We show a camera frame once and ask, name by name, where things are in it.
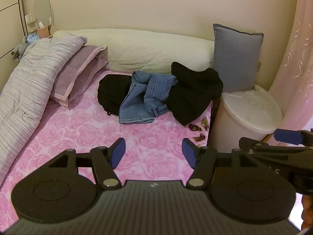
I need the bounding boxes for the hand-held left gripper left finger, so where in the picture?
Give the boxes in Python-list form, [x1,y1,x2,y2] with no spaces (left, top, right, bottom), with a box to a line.
[46,137,127,190]

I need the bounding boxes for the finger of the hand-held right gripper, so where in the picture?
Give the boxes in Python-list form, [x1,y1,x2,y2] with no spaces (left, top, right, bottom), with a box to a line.
[238,137,307,155]
[274,128,313,145]

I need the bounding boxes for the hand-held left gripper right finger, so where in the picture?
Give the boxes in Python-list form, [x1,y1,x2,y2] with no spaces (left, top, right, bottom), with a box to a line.
[181,138,260,190]

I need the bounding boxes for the blue denim jeans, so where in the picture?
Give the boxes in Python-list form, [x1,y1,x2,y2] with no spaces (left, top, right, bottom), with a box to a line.
[119,70,178,124]

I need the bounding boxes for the white round lidded bin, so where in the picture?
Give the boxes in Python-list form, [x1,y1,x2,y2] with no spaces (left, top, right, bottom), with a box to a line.
[208,83,283,153]

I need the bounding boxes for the pink rose print blanket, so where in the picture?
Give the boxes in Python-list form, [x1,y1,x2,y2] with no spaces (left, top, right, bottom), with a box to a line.
[0,69,213,228]

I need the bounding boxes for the thin black garment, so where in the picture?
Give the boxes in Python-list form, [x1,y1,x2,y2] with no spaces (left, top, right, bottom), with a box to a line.
[97,75,134,116]

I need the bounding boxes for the thick black garment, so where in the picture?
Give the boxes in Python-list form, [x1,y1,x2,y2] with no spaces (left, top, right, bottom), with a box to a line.
[166,62,224,126]

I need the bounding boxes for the pink curtain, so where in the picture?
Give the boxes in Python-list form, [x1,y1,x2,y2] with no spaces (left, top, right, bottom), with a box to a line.
[268,0,313,137]

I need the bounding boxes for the blue-grey cushion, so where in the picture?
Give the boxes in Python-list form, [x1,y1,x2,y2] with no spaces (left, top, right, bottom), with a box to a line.
[212,24,264,93]

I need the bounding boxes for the purple pillow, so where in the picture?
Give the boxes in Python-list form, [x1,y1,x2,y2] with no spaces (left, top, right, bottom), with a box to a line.
[50,45,108,108]

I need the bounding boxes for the long cream bolster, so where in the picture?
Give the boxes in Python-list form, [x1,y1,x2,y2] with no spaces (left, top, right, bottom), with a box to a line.
[52,29,216,72]

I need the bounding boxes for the grey striped quilt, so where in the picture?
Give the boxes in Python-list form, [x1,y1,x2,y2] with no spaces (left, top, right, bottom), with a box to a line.
[0,34,88,184]

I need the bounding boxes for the light blue plush toy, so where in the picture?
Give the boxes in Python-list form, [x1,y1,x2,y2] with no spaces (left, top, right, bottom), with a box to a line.
[26,33,40,44]

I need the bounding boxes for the grey plush toy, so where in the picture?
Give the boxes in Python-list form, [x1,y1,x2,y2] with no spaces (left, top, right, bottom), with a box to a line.
[11,42,27,60]

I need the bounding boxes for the oval mirror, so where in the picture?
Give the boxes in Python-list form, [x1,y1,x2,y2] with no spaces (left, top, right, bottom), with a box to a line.
[33,0,54,27]

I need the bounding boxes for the white wardrobe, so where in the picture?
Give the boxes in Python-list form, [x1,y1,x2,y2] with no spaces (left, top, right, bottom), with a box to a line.
[0,0,27,65]

